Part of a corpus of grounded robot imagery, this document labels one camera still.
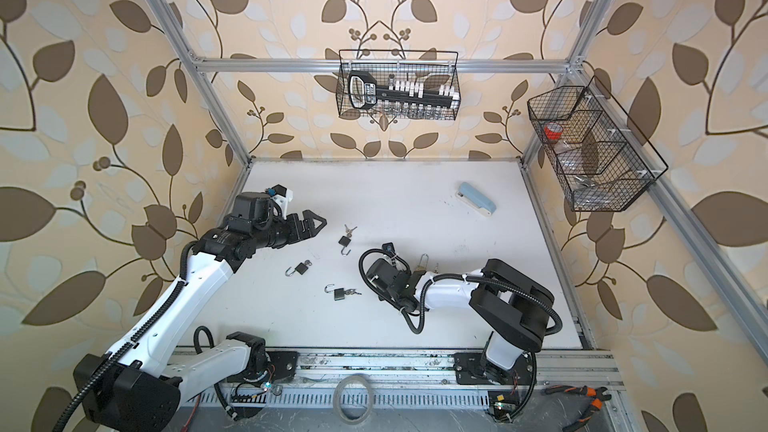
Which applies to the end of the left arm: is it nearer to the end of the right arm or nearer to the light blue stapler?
the end of the right arm

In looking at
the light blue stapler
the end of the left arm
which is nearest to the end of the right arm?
the end of the left arm

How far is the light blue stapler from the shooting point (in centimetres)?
104
